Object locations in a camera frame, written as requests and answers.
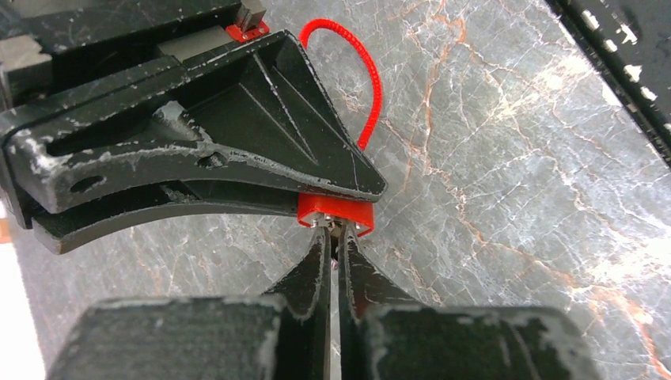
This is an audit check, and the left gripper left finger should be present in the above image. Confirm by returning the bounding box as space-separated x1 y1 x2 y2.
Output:
47 227 331 379

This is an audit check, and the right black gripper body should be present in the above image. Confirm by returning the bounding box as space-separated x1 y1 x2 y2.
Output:
1 1 267 105

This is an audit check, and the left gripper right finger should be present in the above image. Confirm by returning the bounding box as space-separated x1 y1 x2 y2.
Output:
338 226 599 379

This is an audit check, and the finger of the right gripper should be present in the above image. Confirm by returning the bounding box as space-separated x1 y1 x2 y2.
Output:
32 180 298 255
1 31 387 214

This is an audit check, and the red key with cord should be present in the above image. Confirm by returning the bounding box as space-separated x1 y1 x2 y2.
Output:
296 18 385 238

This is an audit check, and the brass padlock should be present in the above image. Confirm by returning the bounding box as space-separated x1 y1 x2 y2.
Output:
310 217 360 270

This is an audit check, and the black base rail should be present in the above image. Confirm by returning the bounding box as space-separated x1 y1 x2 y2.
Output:
548 0 670 163

